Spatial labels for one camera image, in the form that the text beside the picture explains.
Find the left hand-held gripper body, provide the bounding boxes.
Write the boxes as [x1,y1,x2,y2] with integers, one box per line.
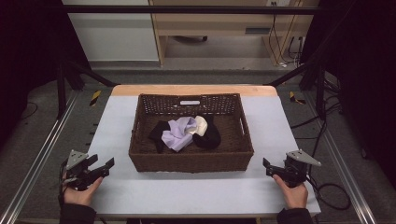
[62,149,102,191]

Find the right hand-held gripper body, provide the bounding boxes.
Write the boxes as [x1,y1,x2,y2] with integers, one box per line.
[281,149,322,189]

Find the person's left hand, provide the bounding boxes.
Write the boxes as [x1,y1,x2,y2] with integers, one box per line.
[62,176,105,206]

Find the person's right hand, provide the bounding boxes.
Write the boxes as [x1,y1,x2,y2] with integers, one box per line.
[272,174,309,210]

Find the yellow black floor tape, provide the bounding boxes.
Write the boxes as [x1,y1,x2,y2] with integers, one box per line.
[89,90,103,107]
[289,91,307,105]

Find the black sock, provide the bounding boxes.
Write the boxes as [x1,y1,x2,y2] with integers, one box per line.
[147,120,172,154]
[191,115,222,149]

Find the brown wicker basket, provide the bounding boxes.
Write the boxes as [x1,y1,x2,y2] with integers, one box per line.
[128,92,255,174]

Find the cream cloth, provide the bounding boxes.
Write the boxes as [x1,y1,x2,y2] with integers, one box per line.
[186,115,208,137]

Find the lavender cloth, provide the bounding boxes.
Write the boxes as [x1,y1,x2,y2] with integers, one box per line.
[161,116,199,153]

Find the pale blue table mat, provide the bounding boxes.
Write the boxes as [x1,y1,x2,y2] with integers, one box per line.
[88,94,322,217]

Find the wooden table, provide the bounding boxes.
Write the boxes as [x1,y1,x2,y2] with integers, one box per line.
[110,84,278,97]

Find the white cabinet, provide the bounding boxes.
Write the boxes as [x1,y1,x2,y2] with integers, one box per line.
[61,0,160,63]

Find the wooden desk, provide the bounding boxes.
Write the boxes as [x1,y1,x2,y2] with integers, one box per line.
[148,0,321,67]

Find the left hand-held gripper cable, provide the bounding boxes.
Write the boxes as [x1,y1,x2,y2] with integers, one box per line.
[57,160,69,203]

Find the hand-held gripper cable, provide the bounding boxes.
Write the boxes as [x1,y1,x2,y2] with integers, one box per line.
[305,169,353,212]
[57,160,69,203]

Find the aluminium rail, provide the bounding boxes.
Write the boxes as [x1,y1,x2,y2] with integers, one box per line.
[302,92,378,224]
[0,92,79,224]

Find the right hand-held gripper cable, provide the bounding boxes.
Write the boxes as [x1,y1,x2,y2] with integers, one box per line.
[305,169,353,212]

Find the black floor cables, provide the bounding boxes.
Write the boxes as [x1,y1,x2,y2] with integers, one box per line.
[290,77,344,175]

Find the black metal frame stand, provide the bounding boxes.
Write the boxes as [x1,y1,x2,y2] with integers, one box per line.
[55,59,120,119]
[263,61,329,120]

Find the black hanging cables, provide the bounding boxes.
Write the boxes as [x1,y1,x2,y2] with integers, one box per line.
[268,1,305,68]

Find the black metal frame bar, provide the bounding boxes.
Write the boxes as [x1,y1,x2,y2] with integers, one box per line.
[61,4,322,15]

